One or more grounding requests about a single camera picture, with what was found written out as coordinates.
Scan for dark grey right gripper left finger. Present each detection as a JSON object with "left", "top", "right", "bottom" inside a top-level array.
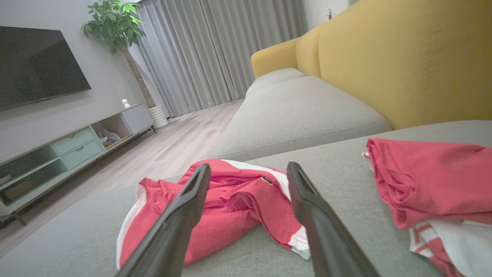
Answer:
[{"left": 115, "top": 163, "right": 212, "bottom": 277}]

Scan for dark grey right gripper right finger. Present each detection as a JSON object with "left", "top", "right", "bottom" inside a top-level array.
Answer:
[{"left": 287, "top": 162, "right": 379, "bottom": 277}]

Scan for red shorts with white stripe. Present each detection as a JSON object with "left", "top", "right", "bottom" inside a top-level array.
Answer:
[{"left": 116, "top": 159, "right": 311, "bottom": 270}]

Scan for red white basketball jersey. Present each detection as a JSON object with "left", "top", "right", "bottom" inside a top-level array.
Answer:
[{"left": 361, "top": 138, "right": 492, "bottom": 277}]

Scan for grey and yellow sofa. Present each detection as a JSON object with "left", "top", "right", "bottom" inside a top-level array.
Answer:
[{"left": 0, "top": 120, "right": 492, "bottom": 277}]

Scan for clutter in cabinet shelf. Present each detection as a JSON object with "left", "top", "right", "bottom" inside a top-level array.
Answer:
[{"left": 98, "top": 130, "right": 121, "bottom": 147}]

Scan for white ribbed plant pot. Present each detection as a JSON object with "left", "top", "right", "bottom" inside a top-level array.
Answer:
[{"left": 148, "top": 105, "right": 170, "bottom": 130}]

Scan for white and green tv cabinet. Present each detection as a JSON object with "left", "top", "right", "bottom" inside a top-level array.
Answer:
[{"left": 0, "top": 103, "right": 156, "bottom": 227}]

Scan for grey sofa seat cushion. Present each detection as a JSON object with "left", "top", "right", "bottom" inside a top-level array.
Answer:
[
  {"left": 215, "top": 76, "right": 392, "bottom": 162},
  {"left": 246, "top": 68, "right": 306, "bottom": 97}
]

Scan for grey pleated curtain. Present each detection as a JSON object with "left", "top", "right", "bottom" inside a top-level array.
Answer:
[{"left": 129, "top": 0, "right": 309, "bottom": 118}]

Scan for green leafy potted tree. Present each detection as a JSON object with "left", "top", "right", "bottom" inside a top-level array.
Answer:
[{"left": 81, "top": 0, "right": 156, "bottom": 109}]

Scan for black flat screen television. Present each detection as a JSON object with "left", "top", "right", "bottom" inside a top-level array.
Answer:
[{"left": 0, "top": 26, "right": 92, "bottom": 112}]

